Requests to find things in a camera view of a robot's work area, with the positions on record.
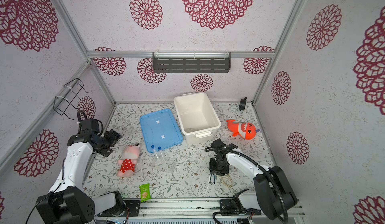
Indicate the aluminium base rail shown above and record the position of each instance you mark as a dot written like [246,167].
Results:
[193,210]

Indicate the black wire wall rack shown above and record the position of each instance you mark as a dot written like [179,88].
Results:
[63,102]

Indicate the pink frog plush toy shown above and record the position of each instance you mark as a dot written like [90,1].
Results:
[128,161]

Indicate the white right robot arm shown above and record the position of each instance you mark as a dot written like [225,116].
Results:
[272,195]

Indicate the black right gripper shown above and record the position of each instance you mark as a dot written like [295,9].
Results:
[212,169]

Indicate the aluminium frame post right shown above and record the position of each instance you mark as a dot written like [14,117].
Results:
[284,37]

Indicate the green snack packet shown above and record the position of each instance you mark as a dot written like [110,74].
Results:
[145,192]

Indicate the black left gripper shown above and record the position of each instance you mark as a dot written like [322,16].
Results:
[114,137]

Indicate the white plastic storage bin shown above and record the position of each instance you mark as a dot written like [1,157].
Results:
[198,120]

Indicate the grey wall shelf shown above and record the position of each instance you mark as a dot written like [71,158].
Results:
[167,63]

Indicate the glass stirring rod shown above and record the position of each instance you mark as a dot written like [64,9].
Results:
[208,182]

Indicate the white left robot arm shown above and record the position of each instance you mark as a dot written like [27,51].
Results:
[65,202]

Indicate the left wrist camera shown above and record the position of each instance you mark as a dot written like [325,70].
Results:
[88,124]

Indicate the blue plastic bin lid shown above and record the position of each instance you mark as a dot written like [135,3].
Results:
[160,130]

